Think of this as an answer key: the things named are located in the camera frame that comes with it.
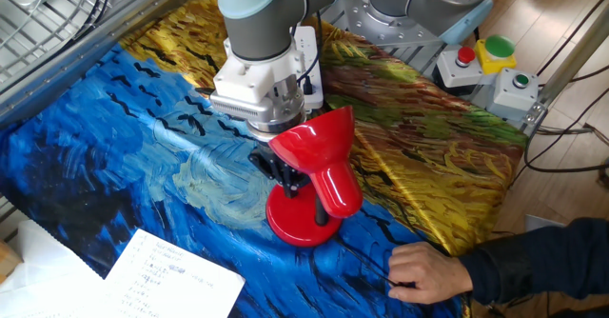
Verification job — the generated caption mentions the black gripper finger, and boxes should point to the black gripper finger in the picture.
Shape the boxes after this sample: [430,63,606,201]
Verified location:
[247,149,292,199]
[284,164,313,199]

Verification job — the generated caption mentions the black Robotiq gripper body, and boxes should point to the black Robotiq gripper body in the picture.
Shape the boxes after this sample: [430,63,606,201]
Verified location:
[259,139,278,161]

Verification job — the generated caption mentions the red desk lamp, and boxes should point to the red desk lamp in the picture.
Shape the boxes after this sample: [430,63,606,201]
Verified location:
[265,106,365,248]

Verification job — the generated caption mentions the black lamp power cable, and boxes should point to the black lamp power cable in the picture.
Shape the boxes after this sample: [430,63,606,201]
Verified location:
[299,73,451,290]

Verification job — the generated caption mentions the white paper sheet with writing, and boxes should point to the white paper sheet with writing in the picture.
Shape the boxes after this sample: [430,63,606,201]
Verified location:
[102,228,246,318]

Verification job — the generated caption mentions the forearm in dark blue sleeve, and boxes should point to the forearm in dark blue sleeve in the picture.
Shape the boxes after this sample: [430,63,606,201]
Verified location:
[459,216,609,305]

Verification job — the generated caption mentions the grey box with red button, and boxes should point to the grey box with red button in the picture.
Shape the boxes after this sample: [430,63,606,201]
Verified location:
[431,46,484,95]

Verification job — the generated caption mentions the grey box small green button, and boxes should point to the grey box small green button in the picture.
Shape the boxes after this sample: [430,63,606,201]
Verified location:
[487,68,540,122]

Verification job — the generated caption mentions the yellow box with green button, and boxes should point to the yellow box with green button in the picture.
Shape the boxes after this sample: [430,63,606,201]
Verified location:
[474,34,518,75]

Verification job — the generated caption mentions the person's bare hand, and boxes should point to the person's bare hand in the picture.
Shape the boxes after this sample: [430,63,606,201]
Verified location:
[385,240,474,306]

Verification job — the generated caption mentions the white power strip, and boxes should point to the white power strip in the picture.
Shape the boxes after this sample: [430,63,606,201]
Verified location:
[290,25,324,112]

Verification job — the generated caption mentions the Van Gogh painting cloth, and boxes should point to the Van Gogh painting cloth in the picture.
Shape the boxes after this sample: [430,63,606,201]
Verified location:
[0,0,528,318]

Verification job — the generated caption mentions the grey floor plate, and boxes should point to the grey floor plate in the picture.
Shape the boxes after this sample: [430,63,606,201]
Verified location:
[525,213,570,233]

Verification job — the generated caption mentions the blank white paper sheets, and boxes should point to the blank white paper sheets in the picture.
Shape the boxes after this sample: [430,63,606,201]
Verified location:
[0,220,108,318]

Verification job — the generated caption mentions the small open cardboard box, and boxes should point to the small open cardboard box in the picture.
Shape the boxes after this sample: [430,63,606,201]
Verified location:
[0,240,24,285]

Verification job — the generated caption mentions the black robot wrist cable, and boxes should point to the black robot wrist cable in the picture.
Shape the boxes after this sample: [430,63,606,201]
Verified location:
[289,0,325,85]

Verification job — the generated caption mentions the aluminium table edge rail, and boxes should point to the aluminium table edge rail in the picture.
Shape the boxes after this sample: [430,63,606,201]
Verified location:
[0,0,213,129]

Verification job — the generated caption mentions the black floor cable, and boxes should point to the black floor cable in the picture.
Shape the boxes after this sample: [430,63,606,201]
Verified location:
[511,87,609,174]

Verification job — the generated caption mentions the metal wire rack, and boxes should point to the metal wire rack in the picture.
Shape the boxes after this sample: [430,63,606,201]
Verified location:
[0,0,144,84]

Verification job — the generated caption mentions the aluminium frame post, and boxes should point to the aluminium frame post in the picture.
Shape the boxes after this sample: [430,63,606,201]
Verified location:
[522,3,609,125]

